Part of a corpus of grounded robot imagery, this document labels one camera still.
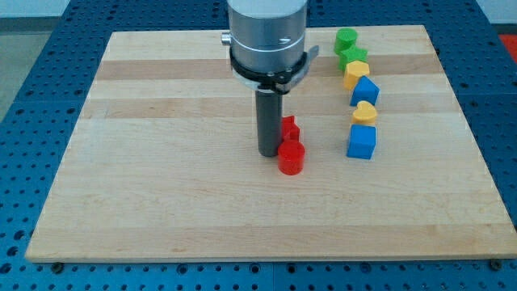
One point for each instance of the red star block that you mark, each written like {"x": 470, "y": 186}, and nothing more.
{"x": 290, "y": 130}

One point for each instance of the yellow heart block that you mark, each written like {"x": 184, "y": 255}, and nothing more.
{"x": 364, "y": 114}

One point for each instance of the yellow rounded block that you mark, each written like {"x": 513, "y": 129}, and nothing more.
{"x": 354, "y": 71}

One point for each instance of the green cylinder block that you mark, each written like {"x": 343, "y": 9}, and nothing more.
{"x": 344, "y": 39}

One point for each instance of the blue pentagon block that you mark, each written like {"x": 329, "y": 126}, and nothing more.
{"x": 365, "y": 90}

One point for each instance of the wooden board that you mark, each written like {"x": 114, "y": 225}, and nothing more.
{"x": 163, "y": 166}

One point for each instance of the red cylinder block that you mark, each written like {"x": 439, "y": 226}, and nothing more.
{"x": 291, "y": 157}

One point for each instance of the blue cube block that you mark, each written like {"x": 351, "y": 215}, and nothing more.
{"x": 362, "y": 141}

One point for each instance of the green star block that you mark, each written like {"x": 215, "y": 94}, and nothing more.
{"x": 351, "y": 54}

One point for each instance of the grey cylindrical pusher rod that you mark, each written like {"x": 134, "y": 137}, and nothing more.
{"x": 269, "y": 120}

